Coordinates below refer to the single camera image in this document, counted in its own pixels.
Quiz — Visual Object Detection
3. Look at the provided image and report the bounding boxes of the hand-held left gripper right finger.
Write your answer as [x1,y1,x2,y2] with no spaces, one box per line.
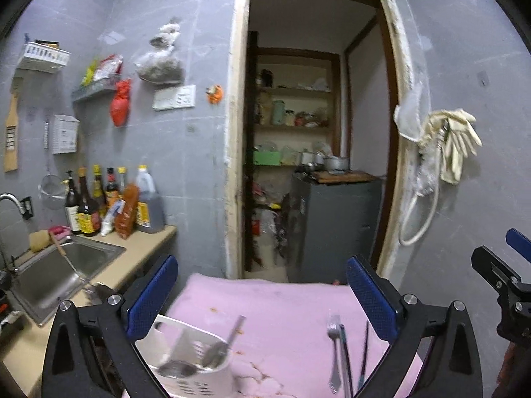
[346,256,483,398]

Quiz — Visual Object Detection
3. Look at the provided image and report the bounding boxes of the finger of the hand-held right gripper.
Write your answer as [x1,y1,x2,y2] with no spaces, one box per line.
[471,246,523,300]
[506,228,531,263]

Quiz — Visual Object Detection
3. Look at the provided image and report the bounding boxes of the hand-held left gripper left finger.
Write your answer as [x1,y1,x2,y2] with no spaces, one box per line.
[41,254,179,398]

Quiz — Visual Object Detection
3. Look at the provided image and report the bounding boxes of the black chopstick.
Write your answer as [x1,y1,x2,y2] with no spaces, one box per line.
[338,324,354,398]
[357,320,371,387]

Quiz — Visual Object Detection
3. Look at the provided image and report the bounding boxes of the metal fork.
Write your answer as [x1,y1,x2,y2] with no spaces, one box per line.
[327,314,341,394]

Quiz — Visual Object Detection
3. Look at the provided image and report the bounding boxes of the metal spoon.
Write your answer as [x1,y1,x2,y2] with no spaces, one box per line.
[158,359,200,380]
[201,315,246,371]

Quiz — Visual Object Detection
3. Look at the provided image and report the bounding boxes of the white utensil holder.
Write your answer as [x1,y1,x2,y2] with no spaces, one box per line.
[135,314,237,398]

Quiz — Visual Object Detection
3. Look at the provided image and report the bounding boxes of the beige kitchen counter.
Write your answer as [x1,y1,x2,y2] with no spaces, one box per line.
[0,224,178,398]

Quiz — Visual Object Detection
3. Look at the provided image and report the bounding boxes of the grey cabinet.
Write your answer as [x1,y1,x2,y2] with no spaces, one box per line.
[287,172,383,285]

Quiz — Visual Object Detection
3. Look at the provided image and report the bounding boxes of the white seasoning packet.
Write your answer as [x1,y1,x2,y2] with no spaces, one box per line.
[100,199,126,237]

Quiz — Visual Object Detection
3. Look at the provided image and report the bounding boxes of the orange seasoning packet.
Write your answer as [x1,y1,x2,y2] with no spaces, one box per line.
[115,183,140,239]

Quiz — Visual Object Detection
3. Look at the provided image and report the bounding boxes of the large oil jug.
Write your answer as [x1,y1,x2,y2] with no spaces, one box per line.
[135,165,166,234]

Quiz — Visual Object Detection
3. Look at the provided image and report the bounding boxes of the pink floral cloth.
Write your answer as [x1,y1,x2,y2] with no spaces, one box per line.
[120,273,424,398]

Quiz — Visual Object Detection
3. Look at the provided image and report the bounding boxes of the steel sink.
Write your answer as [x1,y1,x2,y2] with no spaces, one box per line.
[6,234,126,327]

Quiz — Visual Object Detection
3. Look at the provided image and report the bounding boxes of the dark sauce bottle yellow label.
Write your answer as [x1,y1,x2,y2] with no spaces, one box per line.
[77,167,101,237]

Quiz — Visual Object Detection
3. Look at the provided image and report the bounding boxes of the crumpled clear plastic bag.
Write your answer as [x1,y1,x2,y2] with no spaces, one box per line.
[415,153,440,197]

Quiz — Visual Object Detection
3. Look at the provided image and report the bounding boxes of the red label sauce bottle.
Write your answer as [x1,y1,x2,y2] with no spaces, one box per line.
[105,168,119,208]

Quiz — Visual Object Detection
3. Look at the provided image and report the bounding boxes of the white plastic jug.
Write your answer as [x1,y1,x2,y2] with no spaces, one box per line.
[257,232,276,268]

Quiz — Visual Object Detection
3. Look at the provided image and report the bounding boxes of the dark sauce bottle white label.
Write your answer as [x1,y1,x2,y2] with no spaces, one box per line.
[64,170,82,235]

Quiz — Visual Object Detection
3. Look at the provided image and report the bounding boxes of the yellow cap sauce bottle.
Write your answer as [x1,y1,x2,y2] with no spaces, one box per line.
[92,164,108,216]

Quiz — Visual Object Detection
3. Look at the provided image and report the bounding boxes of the cream rubber gloves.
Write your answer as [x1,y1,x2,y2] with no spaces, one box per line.
[418,108,483,185]

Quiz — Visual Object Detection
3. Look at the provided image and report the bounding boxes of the wooden cutting board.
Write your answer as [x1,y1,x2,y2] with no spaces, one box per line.
[311,170,380,185]

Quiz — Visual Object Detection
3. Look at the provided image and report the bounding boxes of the yellow sponge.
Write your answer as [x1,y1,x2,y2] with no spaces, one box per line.
[28,229,52,253]

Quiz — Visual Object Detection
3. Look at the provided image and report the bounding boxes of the metal strainer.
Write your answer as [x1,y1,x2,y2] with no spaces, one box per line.
[38,120,69,210]

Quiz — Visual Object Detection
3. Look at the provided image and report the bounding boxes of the hanging clear plastic bag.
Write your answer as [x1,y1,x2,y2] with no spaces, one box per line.
[393,87,428,142]

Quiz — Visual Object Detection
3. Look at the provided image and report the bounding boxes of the metal faucet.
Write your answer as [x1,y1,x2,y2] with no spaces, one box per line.
[0,193,22,266]

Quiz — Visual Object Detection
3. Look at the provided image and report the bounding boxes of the green box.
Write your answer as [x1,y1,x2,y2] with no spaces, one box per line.
[253,150,282,166]

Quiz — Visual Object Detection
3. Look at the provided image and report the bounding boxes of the red plastic bag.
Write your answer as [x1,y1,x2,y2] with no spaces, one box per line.
[109,79,132,127]

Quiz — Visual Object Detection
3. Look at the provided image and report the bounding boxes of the wooden slotted paddle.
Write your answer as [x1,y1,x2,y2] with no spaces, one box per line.
[4,89,21,172]

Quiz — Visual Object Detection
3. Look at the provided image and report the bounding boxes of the wooden shelf unit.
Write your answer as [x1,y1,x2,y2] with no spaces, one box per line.
[254,47,341,166]

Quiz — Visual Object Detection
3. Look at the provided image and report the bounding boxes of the clear bag of dried goods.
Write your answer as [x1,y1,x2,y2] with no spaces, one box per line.
[135,21,185,86]

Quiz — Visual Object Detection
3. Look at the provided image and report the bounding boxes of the red snack packet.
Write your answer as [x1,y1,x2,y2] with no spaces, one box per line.
[96,55,124,84]

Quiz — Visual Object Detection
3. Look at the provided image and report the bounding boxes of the yellow green snack packet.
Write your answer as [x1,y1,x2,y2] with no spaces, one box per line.
[83,60,100,88]

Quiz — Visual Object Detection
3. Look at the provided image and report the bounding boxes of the white hose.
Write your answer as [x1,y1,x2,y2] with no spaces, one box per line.
[399,174,440,246]

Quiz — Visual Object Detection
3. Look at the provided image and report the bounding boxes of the white wall box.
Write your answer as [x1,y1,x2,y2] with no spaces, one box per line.
[52,115,80,154]

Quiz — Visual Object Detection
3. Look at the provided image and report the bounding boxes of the white wall socket panel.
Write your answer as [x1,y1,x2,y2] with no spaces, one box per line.
[152,85,197,111]

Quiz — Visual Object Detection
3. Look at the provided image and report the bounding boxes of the metal wall shelf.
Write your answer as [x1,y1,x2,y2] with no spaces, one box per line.
[71,78,121,102]

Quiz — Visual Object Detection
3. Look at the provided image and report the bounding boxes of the worn white door frame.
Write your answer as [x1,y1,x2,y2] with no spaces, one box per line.
[224,0,416,280]

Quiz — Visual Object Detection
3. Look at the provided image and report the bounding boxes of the white wall basket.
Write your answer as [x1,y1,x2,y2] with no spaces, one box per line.
[17,42,70,73]

